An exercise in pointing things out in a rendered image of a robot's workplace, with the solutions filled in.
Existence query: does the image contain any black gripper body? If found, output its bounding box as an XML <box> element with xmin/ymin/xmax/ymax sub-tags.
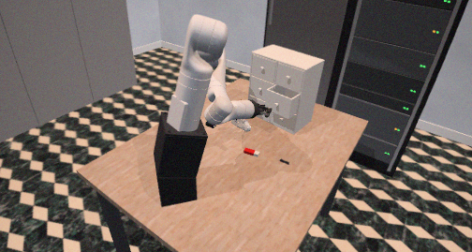
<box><xmin>249</xmin><ymin>100</ymin><xmax>263</xmax><ymax>119</ymax></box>

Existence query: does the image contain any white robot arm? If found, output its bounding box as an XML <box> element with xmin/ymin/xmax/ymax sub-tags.
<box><xmin>167</xmin><ymin>15</ymin><xmax>255</xmax><ymax>132</ymax></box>

